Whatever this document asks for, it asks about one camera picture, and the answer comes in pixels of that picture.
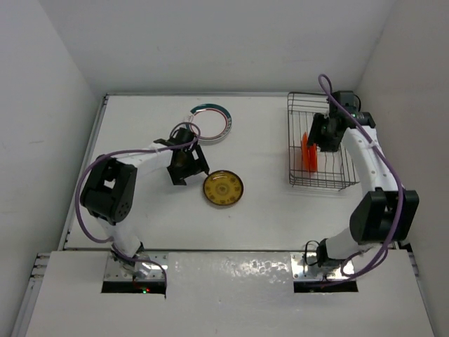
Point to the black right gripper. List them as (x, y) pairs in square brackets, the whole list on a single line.
[(316, 137)]

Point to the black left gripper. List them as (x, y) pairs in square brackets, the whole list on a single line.
[(198, 165)]

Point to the yellow rimmed dark plate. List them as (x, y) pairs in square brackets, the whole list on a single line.
[(223, 188)]

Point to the plain white plate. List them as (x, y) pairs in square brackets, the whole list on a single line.
[(214, 122)]

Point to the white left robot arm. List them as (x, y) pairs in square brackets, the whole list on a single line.
[(106, 189)]

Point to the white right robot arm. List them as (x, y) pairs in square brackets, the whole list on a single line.
[(386, 211)]

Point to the orange plastic plate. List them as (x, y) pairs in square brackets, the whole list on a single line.
[(305, 153), (313, 158)]

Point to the white front cover panel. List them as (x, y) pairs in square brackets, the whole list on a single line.
[(226, 294)]

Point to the grey wire dish rack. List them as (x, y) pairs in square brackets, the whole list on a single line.
[(335, 170)]

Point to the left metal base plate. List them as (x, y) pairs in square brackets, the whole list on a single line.
[(120, 270)]

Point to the metal base plate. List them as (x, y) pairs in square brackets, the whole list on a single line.
[(120, 270), (303, 270)]

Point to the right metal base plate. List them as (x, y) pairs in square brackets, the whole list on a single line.
[(303, 270)]

